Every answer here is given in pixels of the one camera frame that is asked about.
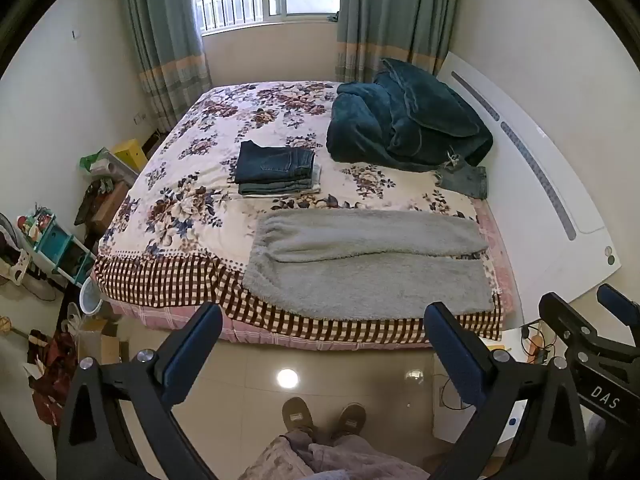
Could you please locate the folded dark blue jeans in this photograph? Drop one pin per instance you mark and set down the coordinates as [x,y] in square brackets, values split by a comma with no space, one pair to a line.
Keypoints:
[272,162]

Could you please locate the pink checked bed sheet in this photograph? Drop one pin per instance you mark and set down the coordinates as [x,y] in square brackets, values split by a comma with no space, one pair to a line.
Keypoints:
[497,255]

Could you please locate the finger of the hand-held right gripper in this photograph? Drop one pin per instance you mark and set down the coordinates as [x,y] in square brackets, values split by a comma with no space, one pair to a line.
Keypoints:
[567,317]
[617,300]

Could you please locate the grey denim shorts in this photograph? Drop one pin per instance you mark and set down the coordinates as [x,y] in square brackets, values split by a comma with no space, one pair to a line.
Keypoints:
[465,177]

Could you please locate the orange power strip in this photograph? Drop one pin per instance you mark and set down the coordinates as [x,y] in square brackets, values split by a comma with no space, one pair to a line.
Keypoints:
[536,345]

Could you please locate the grey fleece pants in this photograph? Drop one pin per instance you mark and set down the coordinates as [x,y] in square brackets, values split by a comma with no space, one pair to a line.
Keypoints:
[375,270]

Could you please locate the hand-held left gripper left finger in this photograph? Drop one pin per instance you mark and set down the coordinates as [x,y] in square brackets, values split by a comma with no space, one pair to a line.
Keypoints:
[192,355]

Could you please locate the green plastic bag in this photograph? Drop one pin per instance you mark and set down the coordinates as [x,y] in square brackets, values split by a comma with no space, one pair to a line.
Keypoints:
[92,160]

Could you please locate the red patterned cloth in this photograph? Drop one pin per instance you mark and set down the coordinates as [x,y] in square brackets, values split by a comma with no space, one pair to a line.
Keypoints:
[52,380]

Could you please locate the floral checked bed quilt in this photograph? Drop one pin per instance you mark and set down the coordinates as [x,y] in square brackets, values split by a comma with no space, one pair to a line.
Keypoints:
[200,200]

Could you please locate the green curtain with orange band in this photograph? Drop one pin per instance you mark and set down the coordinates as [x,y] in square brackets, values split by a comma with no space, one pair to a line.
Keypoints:
[395,15]
[165,50]

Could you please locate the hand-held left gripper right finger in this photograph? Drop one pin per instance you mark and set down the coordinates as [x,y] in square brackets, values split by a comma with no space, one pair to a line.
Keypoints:
[457,355]

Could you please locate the grey slipper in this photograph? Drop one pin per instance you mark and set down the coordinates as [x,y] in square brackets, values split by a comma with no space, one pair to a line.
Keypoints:
[298,417]
[350,420]

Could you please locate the person's pajama legs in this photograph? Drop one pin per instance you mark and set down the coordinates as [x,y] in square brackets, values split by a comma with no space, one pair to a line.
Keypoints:
[340,460]

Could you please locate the white bucket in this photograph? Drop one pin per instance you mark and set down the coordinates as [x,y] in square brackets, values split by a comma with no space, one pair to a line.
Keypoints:
[90,297]

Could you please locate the white baby chair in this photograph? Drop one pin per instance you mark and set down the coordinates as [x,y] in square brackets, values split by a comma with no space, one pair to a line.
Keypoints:
[12,255]

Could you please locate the teal toy shelf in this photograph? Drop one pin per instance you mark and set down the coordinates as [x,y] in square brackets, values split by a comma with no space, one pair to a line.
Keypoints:
[60,245]

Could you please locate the white nightstand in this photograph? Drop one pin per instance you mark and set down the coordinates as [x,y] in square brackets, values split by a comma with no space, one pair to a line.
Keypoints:
[445,420]

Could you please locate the white shoes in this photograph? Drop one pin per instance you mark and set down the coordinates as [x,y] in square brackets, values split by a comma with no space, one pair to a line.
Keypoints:
[77,317]

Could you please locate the cardboard box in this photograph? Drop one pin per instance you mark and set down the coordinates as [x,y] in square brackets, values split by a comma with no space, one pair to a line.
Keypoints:
[100,345]

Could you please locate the folded grey-blue pants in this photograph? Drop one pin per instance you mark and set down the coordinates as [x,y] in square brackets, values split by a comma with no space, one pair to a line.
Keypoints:
[280,188]

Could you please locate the dark green fleece blanket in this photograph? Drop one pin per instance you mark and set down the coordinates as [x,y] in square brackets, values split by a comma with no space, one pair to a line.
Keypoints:
[380,125]

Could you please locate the yellow box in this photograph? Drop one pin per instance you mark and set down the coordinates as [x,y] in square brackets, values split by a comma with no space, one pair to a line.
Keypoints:
[131,154]

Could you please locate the white headboard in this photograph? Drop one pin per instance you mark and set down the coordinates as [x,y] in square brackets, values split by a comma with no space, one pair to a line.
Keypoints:
[575,185]

